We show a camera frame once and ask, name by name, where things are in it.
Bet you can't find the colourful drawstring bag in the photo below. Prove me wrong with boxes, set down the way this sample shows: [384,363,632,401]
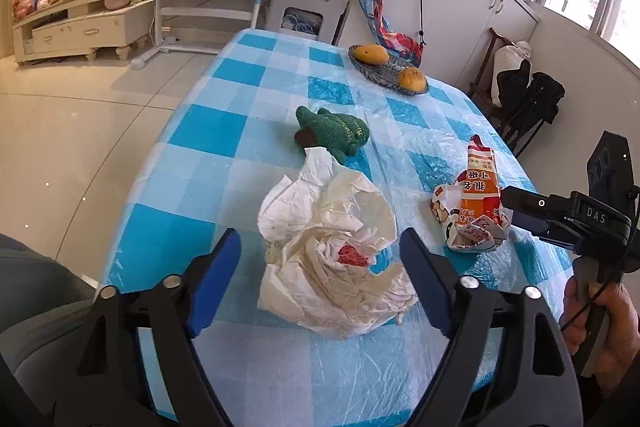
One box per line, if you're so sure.
[348,0,428,68]

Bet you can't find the person's right hand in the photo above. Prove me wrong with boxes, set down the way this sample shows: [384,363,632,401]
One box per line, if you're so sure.
[559,276,640,403]

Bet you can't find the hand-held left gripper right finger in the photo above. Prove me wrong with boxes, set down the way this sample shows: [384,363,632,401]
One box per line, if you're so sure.
[399,228,586,427]

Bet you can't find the white television stand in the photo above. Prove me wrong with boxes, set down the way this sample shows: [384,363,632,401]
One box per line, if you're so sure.
[11,0,156,65]

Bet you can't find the black folding chair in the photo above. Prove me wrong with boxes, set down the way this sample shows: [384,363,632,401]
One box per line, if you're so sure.
[495,59,566,158]

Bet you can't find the white plastic bag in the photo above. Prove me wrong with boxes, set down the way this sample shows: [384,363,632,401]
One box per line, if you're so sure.
[257,147,419,341]

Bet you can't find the dark wooden chair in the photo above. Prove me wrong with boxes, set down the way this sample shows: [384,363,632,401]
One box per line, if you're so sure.
[467,27,521,128]

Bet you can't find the white cabinet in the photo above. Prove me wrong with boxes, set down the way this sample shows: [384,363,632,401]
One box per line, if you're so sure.
[357,0,541,95]

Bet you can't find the white plastic stool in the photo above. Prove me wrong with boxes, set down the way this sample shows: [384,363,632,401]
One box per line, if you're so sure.
[265,0,351,46]

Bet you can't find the orange red snack bag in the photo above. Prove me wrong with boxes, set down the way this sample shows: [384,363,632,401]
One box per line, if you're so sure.
[430,134,512,253]

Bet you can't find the table with blue checked tablecloth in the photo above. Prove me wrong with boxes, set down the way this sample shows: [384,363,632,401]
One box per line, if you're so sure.
[100,28,576,427]

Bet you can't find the yellow mango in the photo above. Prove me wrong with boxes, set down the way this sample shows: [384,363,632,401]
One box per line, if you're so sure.
[354,44,391,66]
[397,67,429,92]

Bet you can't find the green plush toy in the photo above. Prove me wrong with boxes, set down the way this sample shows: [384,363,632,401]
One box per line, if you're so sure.
[292,106,371,165]

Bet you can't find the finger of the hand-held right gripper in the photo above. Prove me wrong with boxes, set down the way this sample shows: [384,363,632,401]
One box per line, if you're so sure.
[509,208,576,249]
[501,187,573,220]

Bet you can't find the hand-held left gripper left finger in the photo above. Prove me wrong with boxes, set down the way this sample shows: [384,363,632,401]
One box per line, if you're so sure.
[52,228,243,427]

